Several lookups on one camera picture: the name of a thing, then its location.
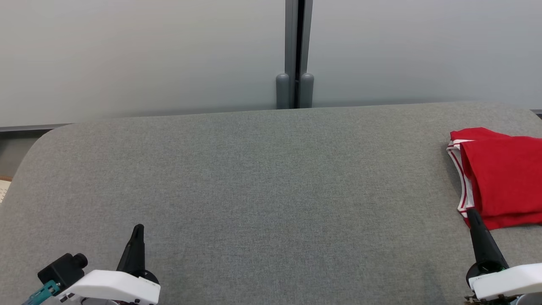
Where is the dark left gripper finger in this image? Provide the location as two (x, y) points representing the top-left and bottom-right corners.
(131, 225), (146, 277)
(117, 225), (138, 274)

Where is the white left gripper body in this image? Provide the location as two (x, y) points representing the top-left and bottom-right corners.
(55, 269), (161, 305)

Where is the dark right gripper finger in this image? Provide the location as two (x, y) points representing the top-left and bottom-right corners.
(471, 208), (509, 269)
(466, 208), (488, 266)

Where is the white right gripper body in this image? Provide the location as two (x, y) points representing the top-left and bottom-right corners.
(466, 262), (542, 302)

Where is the red basketball jersey with number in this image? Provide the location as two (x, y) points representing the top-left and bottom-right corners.
(446, 127), (542, 231)

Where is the white flat floor object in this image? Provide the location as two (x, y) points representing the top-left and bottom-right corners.
(0, 176), (13, 204)

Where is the black left cable teal plug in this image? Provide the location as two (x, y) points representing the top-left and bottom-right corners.
(21, 280), (62, 305)

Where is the grey partition post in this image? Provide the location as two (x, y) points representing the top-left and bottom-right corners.
(276, 0), (315, 109)

